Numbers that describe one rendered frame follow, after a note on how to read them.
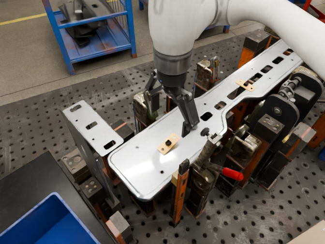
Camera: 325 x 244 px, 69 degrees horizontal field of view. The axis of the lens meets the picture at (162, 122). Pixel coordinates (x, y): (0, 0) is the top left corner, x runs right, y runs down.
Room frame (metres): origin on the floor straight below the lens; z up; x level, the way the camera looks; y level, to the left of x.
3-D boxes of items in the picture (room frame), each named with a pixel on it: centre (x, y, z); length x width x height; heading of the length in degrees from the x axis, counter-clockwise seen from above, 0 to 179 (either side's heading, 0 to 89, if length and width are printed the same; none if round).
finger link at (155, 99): (0.52, 0.02, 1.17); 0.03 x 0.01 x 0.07; 133
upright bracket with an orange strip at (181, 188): (0.28, -0.05, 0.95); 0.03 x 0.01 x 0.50; 133
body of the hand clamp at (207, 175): (0.35, -0.14, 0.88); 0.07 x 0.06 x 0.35; 43
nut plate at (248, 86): (0.78, -0.37, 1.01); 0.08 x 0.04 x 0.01; 43
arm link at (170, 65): (0.47, -0.02, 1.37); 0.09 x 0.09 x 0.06
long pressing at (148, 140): (0.80, -0.38, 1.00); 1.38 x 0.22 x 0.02; 133
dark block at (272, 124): (0.47, -0.35, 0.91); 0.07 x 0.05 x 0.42; 43
